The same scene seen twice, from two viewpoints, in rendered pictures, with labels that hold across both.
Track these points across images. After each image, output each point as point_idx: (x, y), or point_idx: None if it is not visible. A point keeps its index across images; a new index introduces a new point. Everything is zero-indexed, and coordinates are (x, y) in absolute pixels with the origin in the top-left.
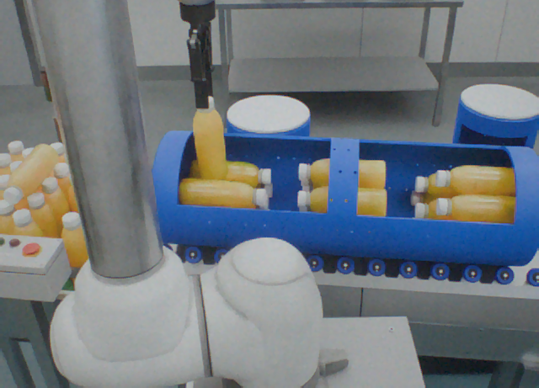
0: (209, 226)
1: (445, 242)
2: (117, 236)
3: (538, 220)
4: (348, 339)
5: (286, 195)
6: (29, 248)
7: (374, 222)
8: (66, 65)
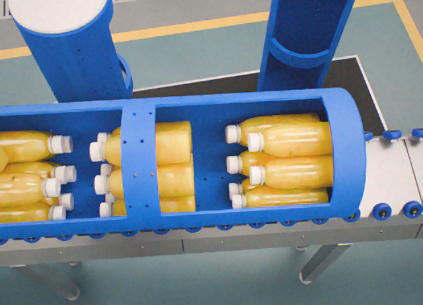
0: (0, 237)
1: (258, 221)
2: None
3: (355, 200)
4: None
5: (90, 140)
6: None
7: (181, 218)
8: None
